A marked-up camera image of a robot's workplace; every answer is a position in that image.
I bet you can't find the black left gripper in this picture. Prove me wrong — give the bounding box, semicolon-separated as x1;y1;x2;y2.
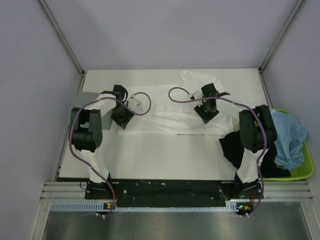
111;103;135;129

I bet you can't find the white daisy print t shirt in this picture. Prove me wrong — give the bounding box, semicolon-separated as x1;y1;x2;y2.
118;70;239;137

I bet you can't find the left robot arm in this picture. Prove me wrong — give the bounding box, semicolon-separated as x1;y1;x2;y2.
69;84;136;199

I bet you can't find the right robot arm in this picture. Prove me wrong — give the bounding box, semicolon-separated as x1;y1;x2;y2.
190;83;278;200

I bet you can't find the folded grey t shirt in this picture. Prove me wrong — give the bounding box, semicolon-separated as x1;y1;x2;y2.
73;91;112;130

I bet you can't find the black t shirt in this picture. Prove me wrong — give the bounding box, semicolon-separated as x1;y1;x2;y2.
219;131;291;178

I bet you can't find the light blue t shirt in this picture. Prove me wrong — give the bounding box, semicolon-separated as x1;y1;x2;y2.
270;109;308;171

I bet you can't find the green plastic basket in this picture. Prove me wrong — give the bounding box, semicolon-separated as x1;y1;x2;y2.
270;109;314;182

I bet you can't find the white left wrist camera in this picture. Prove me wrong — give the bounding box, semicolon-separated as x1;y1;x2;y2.
127;93;141;109

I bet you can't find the aluminium front frame rail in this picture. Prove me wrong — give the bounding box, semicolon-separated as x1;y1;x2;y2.
40;179;313;202

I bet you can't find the grey slotted cable duct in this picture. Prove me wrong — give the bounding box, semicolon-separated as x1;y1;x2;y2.
50;201;250;213

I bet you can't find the right aluminium corner post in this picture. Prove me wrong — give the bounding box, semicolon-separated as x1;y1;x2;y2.
258;0;305;72

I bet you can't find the aluminium corner post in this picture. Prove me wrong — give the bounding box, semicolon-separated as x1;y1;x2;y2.
37;0;85;76
258;0;305;72

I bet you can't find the left aluminium corner post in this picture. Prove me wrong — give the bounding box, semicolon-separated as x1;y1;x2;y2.
37;0;85;76

